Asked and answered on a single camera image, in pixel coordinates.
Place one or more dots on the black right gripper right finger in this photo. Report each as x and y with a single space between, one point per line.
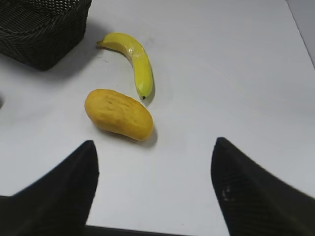
253 201

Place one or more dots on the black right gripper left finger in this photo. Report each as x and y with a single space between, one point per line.
59 203

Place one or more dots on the yellow banana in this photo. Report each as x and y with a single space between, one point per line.
137 56

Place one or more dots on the black woven basket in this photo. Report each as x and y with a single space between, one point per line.
39 33

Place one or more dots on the yellow-orange mango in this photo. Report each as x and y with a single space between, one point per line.
115 112

